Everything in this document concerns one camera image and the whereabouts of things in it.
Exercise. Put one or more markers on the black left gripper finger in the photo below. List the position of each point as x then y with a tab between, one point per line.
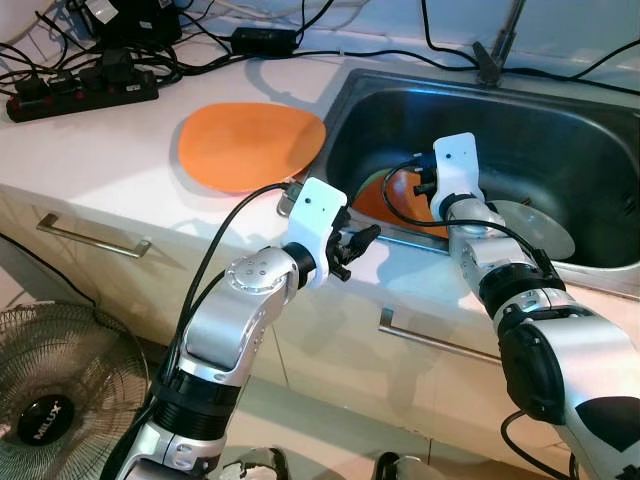
358	266
366	238

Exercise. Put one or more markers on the orange plastic bowl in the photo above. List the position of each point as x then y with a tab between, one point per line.
400	212

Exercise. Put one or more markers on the white bowl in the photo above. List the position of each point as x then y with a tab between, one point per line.
535	230

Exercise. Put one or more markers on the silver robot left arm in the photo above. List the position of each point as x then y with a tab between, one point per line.
230	320

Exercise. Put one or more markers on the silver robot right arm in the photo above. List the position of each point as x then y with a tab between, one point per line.
570	350

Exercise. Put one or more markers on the orange plastic plate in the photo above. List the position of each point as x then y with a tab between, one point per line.
250	145

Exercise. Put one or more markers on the stainless steel sink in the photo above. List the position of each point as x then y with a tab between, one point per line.
560	130

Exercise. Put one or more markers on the dark metal faucet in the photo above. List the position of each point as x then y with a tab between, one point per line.
495	55

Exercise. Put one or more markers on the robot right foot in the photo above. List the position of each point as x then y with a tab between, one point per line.
405	468

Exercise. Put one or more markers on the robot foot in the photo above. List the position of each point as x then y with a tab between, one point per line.
405	468
255	465

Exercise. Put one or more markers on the black power adapter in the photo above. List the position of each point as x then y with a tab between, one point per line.
265	41

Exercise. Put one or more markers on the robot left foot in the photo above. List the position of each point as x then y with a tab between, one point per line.
255	465

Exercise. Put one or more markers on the black power strip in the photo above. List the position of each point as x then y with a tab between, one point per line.
80	98

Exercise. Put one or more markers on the black electronics box with labels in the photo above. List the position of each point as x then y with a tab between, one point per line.
135	22

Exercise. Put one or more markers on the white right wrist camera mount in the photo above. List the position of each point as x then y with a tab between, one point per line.
458	165

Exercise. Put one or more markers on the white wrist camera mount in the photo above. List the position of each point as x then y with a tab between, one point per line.
315	215
458	165

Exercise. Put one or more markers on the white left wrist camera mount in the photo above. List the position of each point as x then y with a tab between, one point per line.
315	215

